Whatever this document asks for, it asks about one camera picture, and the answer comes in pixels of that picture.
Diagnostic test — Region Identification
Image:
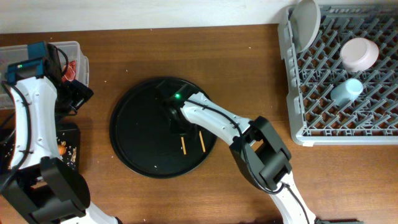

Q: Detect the white plate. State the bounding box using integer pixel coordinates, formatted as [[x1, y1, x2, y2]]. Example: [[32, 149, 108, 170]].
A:
[[289, 0, 321, 53]]

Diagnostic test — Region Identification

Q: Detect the clear plastic bin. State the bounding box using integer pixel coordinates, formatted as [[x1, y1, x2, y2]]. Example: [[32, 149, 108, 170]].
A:
[[1, 41, 89, 113]]

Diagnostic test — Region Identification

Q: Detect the black waste bin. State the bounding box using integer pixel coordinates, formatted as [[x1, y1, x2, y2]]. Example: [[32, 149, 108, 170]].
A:
[[1, 123, 81, 186]]

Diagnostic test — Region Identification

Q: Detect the grey dishwasher rack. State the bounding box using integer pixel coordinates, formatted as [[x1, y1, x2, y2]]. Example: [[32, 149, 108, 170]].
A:
[[278, 4, 397, 147]]

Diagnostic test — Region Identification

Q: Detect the orange carrot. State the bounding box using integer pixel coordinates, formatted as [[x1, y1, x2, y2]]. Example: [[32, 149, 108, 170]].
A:
[[58, 145, 67, 156]]

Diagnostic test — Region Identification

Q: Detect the wooden chopstick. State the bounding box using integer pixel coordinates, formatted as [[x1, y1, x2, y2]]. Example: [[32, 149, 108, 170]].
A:
[[198, 131, 206, 153], [180, 136, 187, 155]]

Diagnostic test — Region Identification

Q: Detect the red snack wrapper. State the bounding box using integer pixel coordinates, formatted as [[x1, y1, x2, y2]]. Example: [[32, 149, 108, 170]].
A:
[[62, 60, 76, 82]]

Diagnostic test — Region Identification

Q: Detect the white bowl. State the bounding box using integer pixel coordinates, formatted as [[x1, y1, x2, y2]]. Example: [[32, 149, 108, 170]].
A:
[[340, 37, 379, 72]]

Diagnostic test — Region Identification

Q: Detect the rice pile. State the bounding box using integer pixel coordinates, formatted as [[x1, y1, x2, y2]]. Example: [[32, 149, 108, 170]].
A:
[[57, 131, 78, 166]]

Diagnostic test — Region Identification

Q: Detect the round black tray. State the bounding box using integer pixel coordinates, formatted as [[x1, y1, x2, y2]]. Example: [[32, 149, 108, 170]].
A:
[[109, 77, 217, 179]]

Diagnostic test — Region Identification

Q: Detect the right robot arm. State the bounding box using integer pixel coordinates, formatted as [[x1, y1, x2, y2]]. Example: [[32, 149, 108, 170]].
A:
[[158, 86, 317, 223]]

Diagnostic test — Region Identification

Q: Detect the light blue cup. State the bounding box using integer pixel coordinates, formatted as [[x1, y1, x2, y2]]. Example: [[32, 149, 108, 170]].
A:
[[330, 78, 364, 106]]

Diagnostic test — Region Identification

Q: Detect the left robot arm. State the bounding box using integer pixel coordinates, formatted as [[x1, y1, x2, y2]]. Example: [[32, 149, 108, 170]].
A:
[[1, 58, 120, 223]]

